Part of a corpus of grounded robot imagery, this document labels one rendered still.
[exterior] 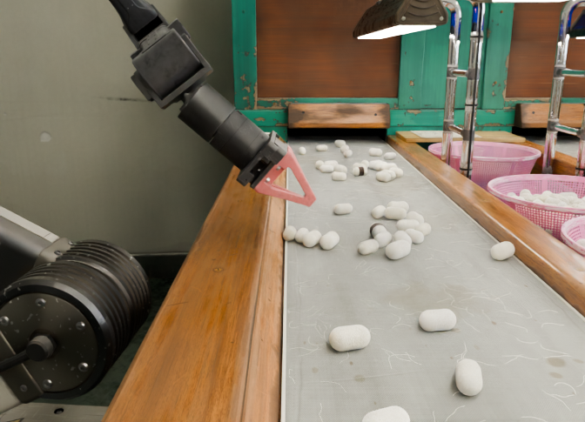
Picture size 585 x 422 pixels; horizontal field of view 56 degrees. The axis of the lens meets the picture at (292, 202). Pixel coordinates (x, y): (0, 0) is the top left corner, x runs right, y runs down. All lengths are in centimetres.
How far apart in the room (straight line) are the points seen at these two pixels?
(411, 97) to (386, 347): 126
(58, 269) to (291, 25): 124
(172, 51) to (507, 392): 50
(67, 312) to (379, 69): 132
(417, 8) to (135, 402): 70
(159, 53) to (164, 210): 189
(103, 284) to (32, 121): 206
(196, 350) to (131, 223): 215
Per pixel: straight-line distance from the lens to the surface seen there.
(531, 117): 177
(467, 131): 117
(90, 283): 57
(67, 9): 255
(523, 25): 182
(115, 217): 260
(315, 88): 168
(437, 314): 55
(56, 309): 56
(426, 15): 91
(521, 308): 63
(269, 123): 168
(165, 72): 70
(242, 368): 44
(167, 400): 41
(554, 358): 54
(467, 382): 46
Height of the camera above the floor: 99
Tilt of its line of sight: 15 degrees down
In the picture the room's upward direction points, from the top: straight up
